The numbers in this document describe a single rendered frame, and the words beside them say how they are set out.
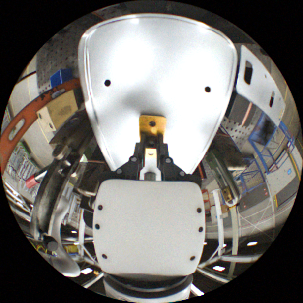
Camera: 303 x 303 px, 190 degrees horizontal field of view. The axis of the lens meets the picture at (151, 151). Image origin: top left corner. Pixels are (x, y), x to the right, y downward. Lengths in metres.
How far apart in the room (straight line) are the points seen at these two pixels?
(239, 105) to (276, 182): 7.96
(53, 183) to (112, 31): 0.22
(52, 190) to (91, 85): 0.16
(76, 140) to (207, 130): 0.23
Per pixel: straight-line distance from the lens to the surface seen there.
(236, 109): 0.22
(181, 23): 0.15
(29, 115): 0.16
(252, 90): 0.21
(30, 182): 0.25
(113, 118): 0.15
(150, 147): 0.15
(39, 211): 0.17
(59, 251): 0.54
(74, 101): 0.15
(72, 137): 0.18
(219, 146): 0.26
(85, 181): 0.33
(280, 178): 8.01
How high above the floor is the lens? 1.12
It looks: 43 degrees down
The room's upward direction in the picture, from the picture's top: 178 degrees counter-clockwise
